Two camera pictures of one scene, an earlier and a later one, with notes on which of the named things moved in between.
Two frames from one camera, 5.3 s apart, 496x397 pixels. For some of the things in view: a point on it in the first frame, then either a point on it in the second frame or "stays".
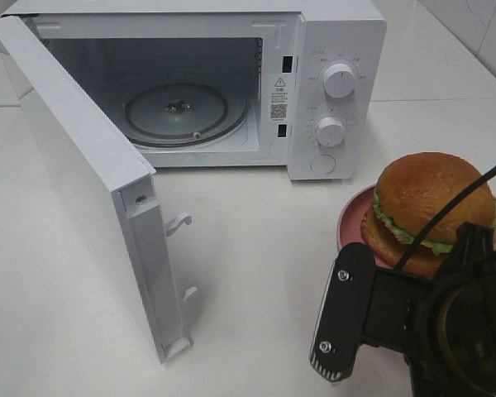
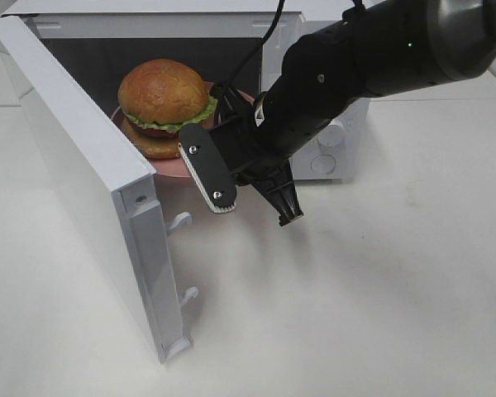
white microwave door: x=107 y=179 stays
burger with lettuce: x=410 y=193 -> x=158 y=97
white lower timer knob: x=330 y=131 stays
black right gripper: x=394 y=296 -> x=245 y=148
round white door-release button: x=323 y=164 stays
